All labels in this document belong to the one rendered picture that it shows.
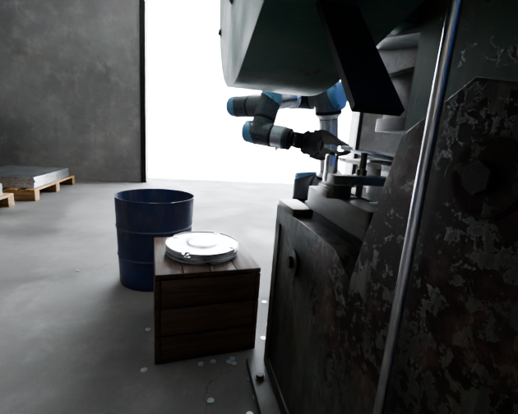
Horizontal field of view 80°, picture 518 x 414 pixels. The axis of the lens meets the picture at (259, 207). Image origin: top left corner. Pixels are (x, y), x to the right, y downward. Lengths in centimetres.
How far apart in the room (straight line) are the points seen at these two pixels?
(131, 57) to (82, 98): 93
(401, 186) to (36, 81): 547
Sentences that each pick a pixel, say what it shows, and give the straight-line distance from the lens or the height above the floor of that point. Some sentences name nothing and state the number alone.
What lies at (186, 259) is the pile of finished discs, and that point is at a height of 37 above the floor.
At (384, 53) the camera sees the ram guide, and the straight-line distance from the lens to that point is 88.
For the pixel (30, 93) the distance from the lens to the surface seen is 571.
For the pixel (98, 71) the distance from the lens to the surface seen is 546.
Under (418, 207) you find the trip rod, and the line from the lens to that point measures 41.
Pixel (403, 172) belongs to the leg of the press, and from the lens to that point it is 47.
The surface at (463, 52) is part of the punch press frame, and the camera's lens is 54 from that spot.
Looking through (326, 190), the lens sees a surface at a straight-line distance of 70.
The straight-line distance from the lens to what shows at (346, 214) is 67.
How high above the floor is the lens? 82
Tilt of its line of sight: 12 degrees down
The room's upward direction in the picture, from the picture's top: 4 degrees clockwise
